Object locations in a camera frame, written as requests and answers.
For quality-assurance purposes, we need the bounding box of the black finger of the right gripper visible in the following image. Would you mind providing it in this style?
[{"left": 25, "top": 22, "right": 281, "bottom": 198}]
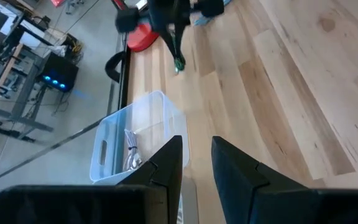
[
  {"left": 155, "top": 26, "right": 178, "bottom": 60},
  {"left": 175, "top": 23, "right": 191, "bottom": 62}
]

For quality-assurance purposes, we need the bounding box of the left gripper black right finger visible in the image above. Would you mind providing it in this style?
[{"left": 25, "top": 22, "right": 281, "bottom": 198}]
[{"left": 211, "top": 135, "right": 307, "bottom": 224}]

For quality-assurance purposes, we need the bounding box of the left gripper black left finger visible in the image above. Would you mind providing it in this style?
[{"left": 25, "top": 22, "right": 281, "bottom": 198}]
[{"left": 116, "top": 135, "right": 184, "bottom": 224}]

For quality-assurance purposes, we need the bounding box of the green cable bundle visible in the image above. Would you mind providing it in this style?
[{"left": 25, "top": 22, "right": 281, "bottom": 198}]
[{"left": 170, "top": 27, "right": 187, "bottom": 75}]

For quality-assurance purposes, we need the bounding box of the white cable bundle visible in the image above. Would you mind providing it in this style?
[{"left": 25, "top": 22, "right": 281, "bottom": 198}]
[{"left": 123, "top": 128, "right": 143, "bottom": 172}]

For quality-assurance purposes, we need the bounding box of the red desk lamp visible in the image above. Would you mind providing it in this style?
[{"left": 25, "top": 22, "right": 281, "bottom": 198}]
[{"left": 110, "top": 0, "right": 160, "bottom": 53}]

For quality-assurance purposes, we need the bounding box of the light grey plastic bin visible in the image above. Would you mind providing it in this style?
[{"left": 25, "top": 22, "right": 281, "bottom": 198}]
[{"left": 177, "top": 175, "right": 200, "bottom": 224}]

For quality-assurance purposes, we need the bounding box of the clear plastic bin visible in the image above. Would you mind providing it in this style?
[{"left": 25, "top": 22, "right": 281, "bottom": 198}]
[{"left": 89, "top": 90, "right": 190, "bottom": 185}]

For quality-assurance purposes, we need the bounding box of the black box with blue lights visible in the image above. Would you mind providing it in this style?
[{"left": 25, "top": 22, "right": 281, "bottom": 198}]
[{"left": 39, "top": 52, "right": 80, "bottom": 93}]

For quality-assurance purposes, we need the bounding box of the black aluminium table frame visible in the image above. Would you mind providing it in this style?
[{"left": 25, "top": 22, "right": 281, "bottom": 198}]
[{"left": 116, "top": 30, "right": 132, "bottom": 110}]

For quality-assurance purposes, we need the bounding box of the black curved bracket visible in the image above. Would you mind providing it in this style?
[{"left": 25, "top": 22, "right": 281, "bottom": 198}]
[{"left": 104, "top": 50, "right": 127, "bottom": 84}]

